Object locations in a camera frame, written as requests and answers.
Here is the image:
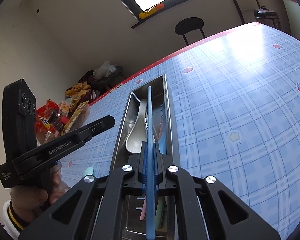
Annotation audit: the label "cream white plastic spoon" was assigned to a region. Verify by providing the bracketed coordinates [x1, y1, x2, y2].
[126, 100, 147, 154]

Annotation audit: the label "teal plastic spoon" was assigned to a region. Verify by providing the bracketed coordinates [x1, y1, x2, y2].
[82, 166, 94, 178]

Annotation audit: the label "dark blue chopstick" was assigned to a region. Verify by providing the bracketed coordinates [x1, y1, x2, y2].
[146, 86, 155, 239]

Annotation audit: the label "blue plastic spoon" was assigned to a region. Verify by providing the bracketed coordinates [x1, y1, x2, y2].
[158, 103, 167, 154]

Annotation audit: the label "pink plastic spoon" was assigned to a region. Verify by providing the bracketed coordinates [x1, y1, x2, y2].
[140, 197, 147, 221]

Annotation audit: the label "forearm in white sleeve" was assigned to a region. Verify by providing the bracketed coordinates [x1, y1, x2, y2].
[2, 200, 29, 239]

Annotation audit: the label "person's left hand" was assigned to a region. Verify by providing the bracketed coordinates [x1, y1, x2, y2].
[10, 161, 70, 223]

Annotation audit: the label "yellow packaged food tray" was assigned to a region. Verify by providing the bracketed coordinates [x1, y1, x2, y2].
[62, 101, 90, 134]

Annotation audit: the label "stainless steel utensil tray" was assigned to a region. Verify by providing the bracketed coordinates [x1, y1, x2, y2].
[110, 74, 180, 239]

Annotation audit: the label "dark sauce jar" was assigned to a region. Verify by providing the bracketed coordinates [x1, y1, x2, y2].
[48, 109, 69, 133]

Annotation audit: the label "yellow snack packages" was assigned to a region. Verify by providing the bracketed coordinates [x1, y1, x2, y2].
[65, 82, 96, 112]

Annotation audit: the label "red snack bags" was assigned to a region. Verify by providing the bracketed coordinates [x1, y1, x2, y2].
[35, 100, 64, 144]

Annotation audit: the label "black side chair with bag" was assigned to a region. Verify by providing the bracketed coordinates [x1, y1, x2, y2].
[78, 61, 123, 95]

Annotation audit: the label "blue plaid table mat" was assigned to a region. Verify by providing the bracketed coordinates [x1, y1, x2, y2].
[62, 23, 300, 239]

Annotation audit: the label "black round stool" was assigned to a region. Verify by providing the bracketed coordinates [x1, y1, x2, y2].
[174, 17, 206, 46]

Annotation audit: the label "yellow orange toy on sill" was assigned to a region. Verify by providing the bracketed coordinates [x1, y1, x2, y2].
[138, 2, 165, 20]

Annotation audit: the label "black metal rack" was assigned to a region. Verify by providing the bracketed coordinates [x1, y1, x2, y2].
[232, 0, 261, 24]

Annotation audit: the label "black electric pressure cooker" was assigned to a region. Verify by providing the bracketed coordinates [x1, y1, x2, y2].
[254, 6, 282, 30]

